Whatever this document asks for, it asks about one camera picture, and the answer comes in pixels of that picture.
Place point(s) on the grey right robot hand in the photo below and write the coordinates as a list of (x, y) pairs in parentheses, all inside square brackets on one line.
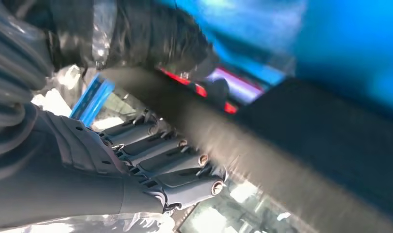
[(55, 180)]

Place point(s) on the blue metal shelf rack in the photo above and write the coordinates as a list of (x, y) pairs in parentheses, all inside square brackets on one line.
[(344, 48)]

